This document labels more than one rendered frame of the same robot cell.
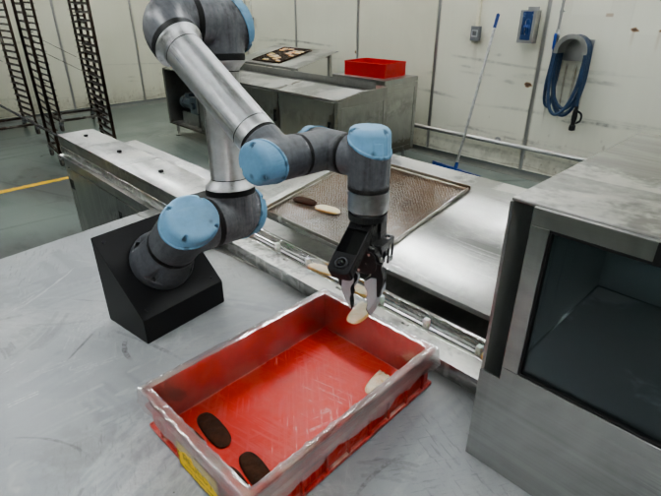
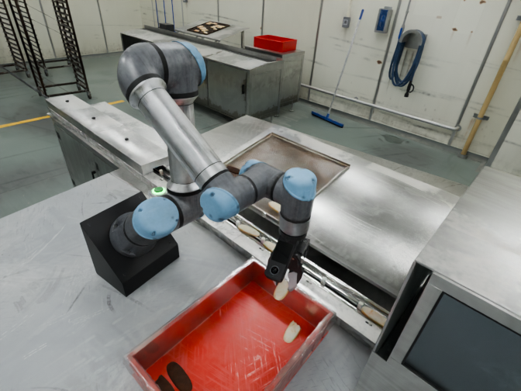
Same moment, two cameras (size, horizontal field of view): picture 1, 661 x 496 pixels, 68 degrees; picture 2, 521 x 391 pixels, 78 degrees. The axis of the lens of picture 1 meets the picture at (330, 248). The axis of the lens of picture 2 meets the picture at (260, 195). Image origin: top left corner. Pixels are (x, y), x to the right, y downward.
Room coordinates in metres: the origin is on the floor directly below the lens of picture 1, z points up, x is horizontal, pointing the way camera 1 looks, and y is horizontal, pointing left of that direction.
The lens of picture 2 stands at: (0.23, 0.08, 1.70)
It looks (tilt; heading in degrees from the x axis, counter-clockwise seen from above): 34 degrees down; 355
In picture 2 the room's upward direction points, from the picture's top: 4 degrees clockwise
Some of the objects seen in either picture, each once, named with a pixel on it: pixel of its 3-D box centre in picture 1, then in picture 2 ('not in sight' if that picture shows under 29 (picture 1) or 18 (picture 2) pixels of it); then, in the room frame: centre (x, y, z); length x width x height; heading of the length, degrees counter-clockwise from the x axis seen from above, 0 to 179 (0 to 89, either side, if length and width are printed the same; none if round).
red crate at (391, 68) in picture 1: (375, 67); (274, 43); (5.12, -0.44, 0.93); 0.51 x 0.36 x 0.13; 48
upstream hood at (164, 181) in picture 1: (127, 162); (100, 127); (2.12, 0.90, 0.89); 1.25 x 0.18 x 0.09; 44
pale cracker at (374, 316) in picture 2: not in sight; (376, 316); (0.81, -0.36, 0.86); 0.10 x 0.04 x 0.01; 44
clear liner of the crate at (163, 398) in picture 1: (297, 385); (238, 342); (0.72, 0.06, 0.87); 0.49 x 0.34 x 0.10; 136
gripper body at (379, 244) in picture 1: (368, 238); (291, 243); (0.84, -0.07, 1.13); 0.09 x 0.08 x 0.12; 149
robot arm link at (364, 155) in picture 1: (368, 157); (297, 194); (0.84, -0.07, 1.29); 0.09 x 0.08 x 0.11; 48
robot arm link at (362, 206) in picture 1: (366, 200); (293, 220); (0.83, -0.07, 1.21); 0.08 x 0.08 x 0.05
